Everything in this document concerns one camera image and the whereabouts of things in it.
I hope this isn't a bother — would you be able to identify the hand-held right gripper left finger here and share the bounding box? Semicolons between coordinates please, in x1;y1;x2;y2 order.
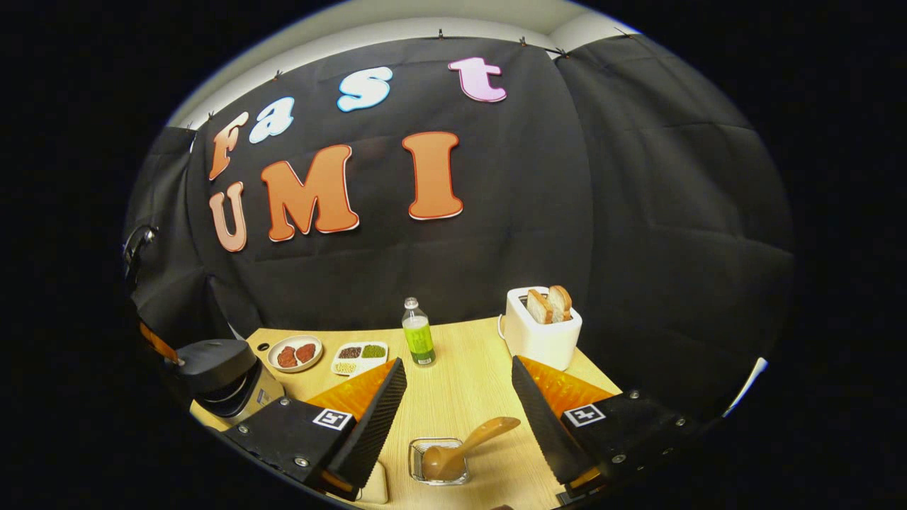
224;357;409;502

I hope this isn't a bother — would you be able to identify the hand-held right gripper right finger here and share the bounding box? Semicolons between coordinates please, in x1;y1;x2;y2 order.
512;355;702;506

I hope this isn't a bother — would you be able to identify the metal chopstick holder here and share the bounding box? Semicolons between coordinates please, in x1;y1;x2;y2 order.
408;438;470;487

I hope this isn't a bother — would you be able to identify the brown wooden spoon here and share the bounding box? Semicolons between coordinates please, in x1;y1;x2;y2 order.
422;416;522;481

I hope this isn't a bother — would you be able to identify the black silver rice cooker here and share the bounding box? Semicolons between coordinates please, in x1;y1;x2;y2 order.
174;339;286;426

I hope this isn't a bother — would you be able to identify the white divided dish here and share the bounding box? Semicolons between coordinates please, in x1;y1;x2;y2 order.
331;341;389;377

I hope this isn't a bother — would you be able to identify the clear plastic container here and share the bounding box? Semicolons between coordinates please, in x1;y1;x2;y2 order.
354;460;390;505

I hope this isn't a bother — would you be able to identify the white toaster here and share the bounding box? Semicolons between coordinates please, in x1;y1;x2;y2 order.
503;286;583;372

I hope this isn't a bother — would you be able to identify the green drink bottle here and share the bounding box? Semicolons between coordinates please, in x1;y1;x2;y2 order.
402;297;436;367

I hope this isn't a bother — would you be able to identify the white round plate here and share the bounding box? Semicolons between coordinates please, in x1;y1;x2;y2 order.
267;335;324;373

